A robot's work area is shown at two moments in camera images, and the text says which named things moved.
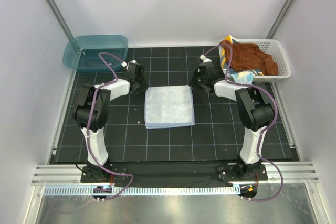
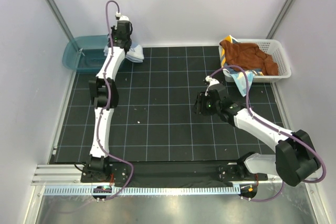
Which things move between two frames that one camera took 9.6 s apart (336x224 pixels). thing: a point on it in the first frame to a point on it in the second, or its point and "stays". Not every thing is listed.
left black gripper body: (136, 79) to (114, 32)
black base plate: (175, 174) stays
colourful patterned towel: (241, 77) stays
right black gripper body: (202, 81) to (209, 107)
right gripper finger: (194, 83) to (198, 105)
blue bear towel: (169, 106) to (136, 54)
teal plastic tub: (82, 52) stays
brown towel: (248, 56) stays
